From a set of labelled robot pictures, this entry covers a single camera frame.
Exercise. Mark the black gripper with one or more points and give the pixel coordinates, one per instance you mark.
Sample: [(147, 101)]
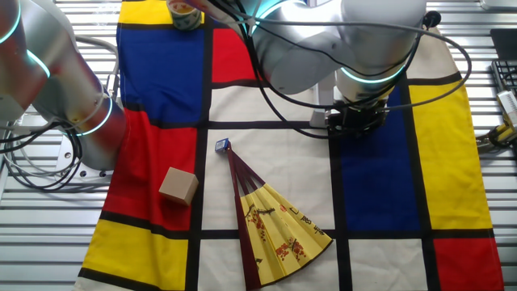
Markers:
[(355, 121)]

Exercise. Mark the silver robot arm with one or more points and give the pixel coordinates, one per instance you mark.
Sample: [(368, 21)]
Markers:
[(363, 44)]

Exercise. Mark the colour block tablecloth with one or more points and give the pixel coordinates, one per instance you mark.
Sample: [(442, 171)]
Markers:
[(282, 169)]

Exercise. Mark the yellow folding paper fan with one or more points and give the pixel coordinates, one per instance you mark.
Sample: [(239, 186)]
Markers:
[(278, 230)]

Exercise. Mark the black keyboard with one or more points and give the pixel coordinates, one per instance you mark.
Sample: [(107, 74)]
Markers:
[(505, 77)]

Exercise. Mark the black screen panel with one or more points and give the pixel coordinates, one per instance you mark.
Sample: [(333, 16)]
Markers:
[(505, 42)]

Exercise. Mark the wooden cube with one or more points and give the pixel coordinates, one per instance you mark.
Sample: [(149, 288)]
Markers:
[(177, 186)]

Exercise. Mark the clear tape roll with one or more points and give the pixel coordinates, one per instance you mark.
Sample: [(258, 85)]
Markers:
[(183, 18)]

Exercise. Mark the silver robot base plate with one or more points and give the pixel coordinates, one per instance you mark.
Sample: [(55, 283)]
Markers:
[(66, 155)]

